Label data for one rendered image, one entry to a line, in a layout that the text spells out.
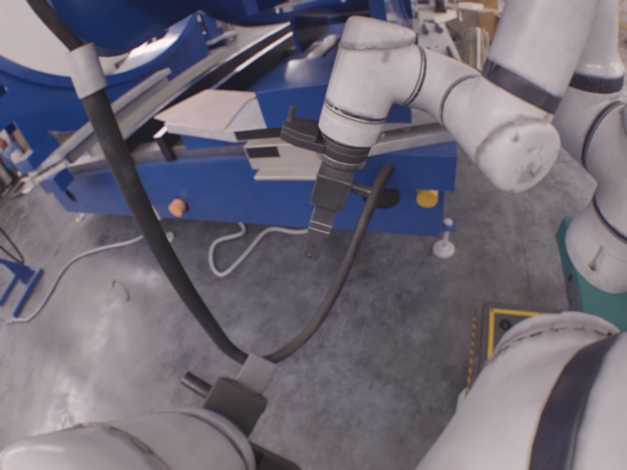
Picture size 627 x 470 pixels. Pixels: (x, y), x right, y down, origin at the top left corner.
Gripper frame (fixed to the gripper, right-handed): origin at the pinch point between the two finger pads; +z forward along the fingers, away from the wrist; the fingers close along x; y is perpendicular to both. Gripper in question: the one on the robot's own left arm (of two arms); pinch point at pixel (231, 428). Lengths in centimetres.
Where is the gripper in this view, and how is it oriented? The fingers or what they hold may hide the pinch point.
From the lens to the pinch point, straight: 41.5
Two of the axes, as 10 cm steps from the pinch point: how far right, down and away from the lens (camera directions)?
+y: -8.9, -4.4, 1.1
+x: -4.4, 7.8, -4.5
